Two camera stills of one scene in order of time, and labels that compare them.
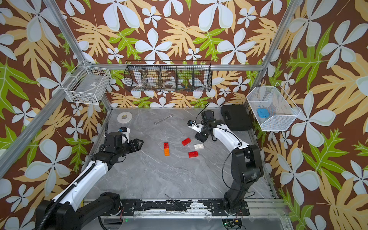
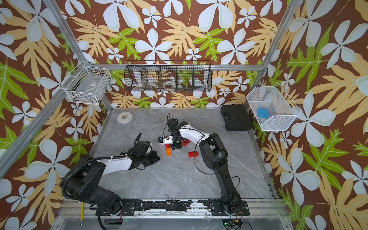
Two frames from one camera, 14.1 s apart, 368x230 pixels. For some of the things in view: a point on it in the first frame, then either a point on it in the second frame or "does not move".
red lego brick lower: [193, 154] does not move
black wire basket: [167, 75] does not move
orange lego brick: [166, 152] does not move
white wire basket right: [273, 109] does not move
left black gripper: [135, 144] -> [155, 158]
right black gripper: [202, 138] -> [177, 146]
